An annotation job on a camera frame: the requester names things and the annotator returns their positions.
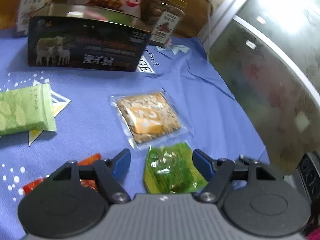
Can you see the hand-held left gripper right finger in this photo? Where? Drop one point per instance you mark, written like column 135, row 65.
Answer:
column 202, row 160

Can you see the light green leaf packet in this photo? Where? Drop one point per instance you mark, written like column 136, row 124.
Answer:
column 22, row 110

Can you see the black patterned object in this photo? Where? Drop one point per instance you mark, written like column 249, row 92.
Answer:
column 310, row 175

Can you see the green yellow snack packet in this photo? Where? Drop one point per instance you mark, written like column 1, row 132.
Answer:
column 170, row 170

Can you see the white framed glass panel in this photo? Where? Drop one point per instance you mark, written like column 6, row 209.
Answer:
column 262, row 67

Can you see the clear nut jar gold lid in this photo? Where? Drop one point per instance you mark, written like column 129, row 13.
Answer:
column 32, row 5
column 165, row 12

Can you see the blue printed cloth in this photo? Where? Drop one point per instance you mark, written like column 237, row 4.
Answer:
column 87, row 92

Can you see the black box with sheep print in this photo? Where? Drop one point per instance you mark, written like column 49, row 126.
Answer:
column 87, row 47

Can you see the clear seed brittle packet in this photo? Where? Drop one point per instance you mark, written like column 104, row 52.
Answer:
column 147, row 115

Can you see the wooden board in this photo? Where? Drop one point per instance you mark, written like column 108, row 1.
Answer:
column 195, row 17

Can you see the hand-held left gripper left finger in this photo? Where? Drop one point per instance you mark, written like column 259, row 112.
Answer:
column 122, row 160

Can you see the red spicy snack packet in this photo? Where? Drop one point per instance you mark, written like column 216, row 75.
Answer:
column 33, row 186

